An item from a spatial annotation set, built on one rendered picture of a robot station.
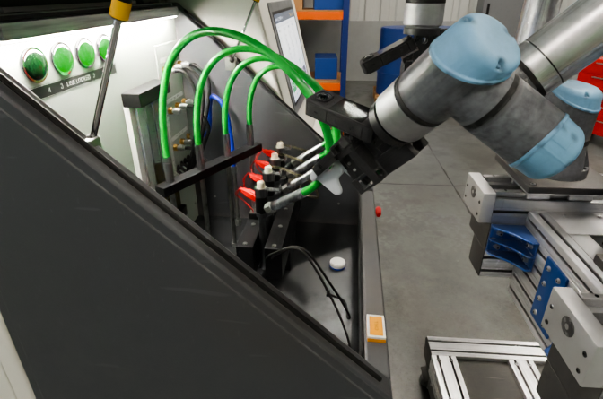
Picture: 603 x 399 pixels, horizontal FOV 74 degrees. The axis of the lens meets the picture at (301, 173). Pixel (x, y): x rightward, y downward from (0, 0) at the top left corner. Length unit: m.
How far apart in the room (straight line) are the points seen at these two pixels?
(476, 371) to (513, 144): 1.35
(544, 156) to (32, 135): 0.56
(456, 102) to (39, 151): 0.47
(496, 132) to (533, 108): 0.04
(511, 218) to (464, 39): 0.85
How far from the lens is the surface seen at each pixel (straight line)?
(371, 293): 0.81
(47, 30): 0.69
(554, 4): 1.23
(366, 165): 0.55
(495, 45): 0.44
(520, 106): 0.46
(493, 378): 1.76
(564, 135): 0.49
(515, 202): 1.19
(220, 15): 1.15
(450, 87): 0.44
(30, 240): 0.63
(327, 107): 0.56
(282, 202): 0.72
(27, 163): 0.57
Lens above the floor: 1.48
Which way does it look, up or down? 25 degrees down
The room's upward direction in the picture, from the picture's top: straight up
